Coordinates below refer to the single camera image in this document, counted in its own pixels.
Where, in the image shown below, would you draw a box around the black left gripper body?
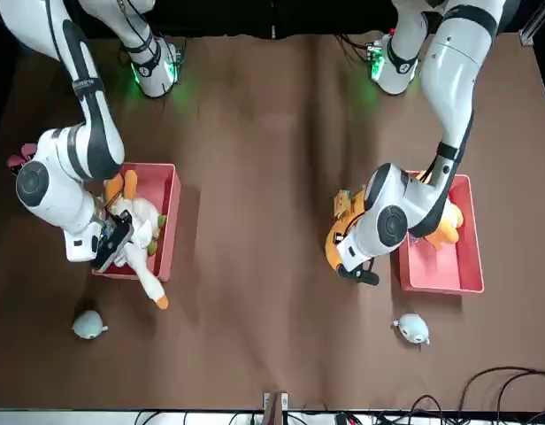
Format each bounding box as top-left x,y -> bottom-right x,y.
336,260 -> 380,287

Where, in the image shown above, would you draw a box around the silver metal post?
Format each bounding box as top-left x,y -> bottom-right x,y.
263,391 -> 288,425

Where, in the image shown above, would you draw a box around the white goose plush orange feet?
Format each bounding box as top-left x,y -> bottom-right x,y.
104,170 -> 170,311

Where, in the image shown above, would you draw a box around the black base cable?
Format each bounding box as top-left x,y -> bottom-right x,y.
336,33 -> 375,61

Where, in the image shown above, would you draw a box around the orange plush doll white belly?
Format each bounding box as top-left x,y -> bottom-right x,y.
425,197 -> 467,252

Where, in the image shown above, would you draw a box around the silver aluminium frame rail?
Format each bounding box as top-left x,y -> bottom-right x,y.
519,0 -> 545,48

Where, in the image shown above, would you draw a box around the pink pig plush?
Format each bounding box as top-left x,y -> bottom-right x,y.
6,142 -> 40,178

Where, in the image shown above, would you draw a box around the white plush doll green trim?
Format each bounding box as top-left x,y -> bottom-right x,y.
133,198 -> 168,259

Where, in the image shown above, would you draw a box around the small grey round plush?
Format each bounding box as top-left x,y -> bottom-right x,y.
72,309 -> 109,341
391,313 -> 431,345

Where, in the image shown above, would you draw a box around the pink plastic box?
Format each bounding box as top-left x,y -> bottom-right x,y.
396,171 -> 485,296
91,162 -> 183,283

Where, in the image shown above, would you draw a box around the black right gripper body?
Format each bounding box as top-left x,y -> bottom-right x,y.
91,211 -> 135,274

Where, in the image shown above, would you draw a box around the orange dragon plush doll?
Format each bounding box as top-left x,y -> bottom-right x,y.
324,189 -> 367,276

